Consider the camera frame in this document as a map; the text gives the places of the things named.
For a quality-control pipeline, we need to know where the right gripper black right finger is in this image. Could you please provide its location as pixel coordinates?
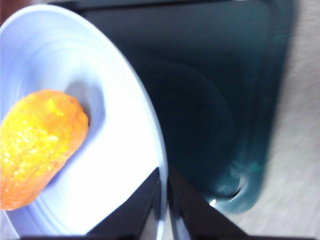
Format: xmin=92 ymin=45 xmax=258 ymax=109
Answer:
xmin=167 ymin=166 xmax=248 ymax=237

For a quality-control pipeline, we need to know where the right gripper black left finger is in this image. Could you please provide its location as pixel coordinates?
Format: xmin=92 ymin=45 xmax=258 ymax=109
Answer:
xmin=84 ymin=166 xmax=162 ymax=237

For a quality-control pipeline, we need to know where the orange yellow corn cob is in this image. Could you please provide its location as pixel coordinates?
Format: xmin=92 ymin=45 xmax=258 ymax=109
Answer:
xmin=0 ymin=89 xmax=90 ymax=211

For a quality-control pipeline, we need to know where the blue round plate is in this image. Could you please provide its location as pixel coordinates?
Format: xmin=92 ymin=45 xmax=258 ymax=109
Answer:
xmin=0 ymin=4 xmax=168 ymax=240

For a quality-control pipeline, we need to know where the dark green flat tray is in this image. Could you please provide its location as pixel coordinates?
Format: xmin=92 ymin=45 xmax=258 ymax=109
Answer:
xmin=49 ymin=0 xmax=301 ymax=221

